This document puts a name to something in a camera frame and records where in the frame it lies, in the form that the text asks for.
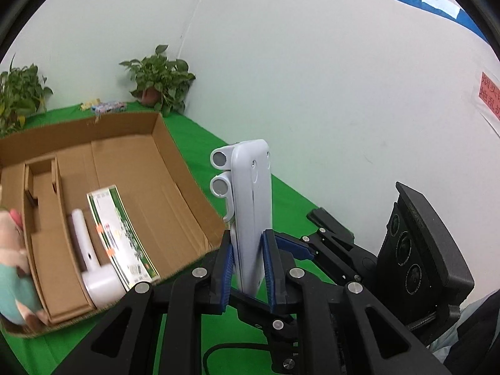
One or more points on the long narrow cardboard tray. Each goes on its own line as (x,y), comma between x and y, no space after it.
(54,266)

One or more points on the white folding device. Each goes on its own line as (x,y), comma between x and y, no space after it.
(245,184)

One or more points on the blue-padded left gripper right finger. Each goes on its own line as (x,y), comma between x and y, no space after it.
(277,263)

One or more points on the leafy potted plant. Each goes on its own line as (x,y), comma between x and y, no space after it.
(162,83)
(24,93)

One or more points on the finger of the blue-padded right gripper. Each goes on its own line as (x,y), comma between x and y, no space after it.
(299,249)
(330,229)

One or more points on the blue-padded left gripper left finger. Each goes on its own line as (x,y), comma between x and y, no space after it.
(220,284)

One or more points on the green white package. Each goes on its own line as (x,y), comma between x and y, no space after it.
(119,239)

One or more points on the large open cardboard box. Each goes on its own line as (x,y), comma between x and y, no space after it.
(134,151)

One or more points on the grey sleeved right forearm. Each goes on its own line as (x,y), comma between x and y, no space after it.
(471,345)

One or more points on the white hair dryer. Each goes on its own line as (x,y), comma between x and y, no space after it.
(101,281)

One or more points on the red paper wall notice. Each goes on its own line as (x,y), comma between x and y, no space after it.
(489,94)

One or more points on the pink pig plush toy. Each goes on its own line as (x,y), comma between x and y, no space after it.
(20,304)

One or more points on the yellow small toy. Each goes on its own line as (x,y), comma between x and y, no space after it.
(90,105)

